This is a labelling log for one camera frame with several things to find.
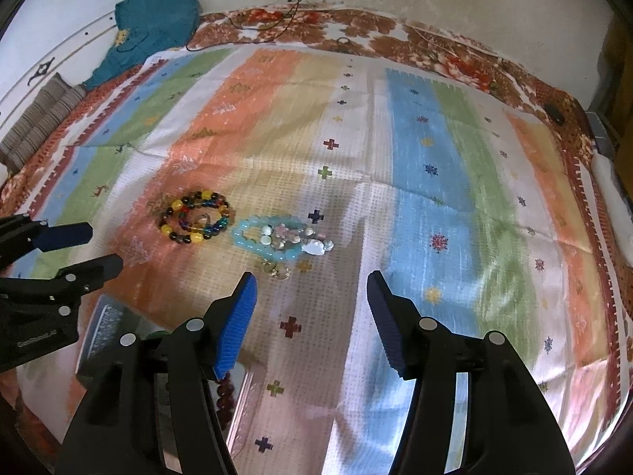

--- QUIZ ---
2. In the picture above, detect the teal garment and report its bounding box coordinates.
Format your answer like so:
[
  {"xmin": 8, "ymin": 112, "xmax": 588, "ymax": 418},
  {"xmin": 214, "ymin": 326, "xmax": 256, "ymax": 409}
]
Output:
[{"xmin": 81, "ymin": 0, "xmax": 205, "ymax": 92}]

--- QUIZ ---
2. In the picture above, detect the multicolour bead bracelet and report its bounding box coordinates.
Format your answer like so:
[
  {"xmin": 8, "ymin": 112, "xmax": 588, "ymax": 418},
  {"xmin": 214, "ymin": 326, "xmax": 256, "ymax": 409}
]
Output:
[{"xmin": 158, "ymin": 188, "xmax": 231, "ymax": 247}]

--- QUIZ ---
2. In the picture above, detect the striped pastel blanket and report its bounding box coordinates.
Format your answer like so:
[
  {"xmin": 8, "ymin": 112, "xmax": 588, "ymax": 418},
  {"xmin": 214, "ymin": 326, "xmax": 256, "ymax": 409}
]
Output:
[{"xmin": 0, "ymin": 44, "xmax": 630, "ymax": 475}]

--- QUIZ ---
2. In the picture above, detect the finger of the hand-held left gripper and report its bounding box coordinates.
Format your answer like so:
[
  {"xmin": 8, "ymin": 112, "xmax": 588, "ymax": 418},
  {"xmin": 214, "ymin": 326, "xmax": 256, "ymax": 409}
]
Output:
[
  {"xmin": 0, "ymin": 253, "xmax": 124, "ymax": 318},
  {"xmin": 0, "ymin": 214, "xmax": 94, "ymax": 272}
]

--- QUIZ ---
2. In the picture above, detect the white shell bracelet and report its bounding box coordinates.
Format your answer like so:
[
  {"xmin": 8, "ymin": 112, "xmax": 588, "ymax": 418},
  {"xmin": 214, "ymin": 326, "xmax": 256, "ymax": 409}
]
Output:
[{"xmin": 260, "ymin": 223, "xmax": 335, "ymax": 257}]

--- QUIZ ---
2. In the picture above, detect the floral brown bedsheet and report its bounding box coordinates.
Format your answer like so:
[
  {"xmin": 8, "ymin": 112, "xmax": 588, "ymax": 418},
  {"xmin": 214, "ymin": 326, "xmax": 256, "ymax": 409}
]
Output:
[{"xmin": 0, "ymin": 7, "xmax": 633, "ymax": 475}]

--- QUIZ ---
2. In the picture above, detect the dark red bead bracelet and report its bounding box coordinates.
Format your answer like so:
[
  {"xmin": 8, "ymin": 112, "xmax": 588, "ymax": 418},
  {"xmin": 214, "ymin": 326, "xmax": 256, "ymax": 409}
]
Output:
[{"xmin": 216, "ymin": 375, "xmax": 234, "ymax": 412}]

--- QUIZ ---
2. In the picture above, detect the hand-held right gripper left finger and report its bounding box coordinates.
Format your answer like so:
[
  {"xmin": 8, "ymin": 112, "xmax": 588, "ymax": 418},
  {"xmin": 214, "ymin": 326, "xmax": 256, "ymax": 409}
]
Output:
[{"xmin": 54, "ymin": 272, "xmax": 258, "ymax": 475}]

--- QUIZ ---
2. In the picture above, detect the black cable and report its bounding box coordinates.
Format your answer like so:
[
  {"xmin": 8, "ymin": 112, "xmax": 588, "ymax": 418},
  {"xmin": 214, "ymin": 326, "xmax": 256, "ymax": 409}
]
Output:
[{"xmin": 185, "ymin": 0, "xmax": 328, "ymax": 52}]

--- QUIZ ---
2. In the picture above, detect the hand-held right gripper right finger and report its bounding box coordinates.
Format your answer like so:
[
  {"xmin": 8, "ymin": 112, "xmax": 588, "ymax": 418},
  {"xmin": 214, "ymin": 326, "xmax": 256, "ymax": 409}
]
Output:
[{"xmin": 365, "ymin": 270, "xmax": 577, "ymax": 475}]

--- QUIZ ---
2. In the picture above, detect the light blue bead bracelet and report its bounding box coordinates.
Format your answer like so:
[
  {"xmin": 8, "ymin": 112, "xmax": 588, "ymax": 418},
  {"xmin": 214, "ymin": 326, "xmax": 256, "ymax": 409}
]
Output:
[{"xmin": 231, "ymin": 215, "xmax": 303, "ymax": 263}]

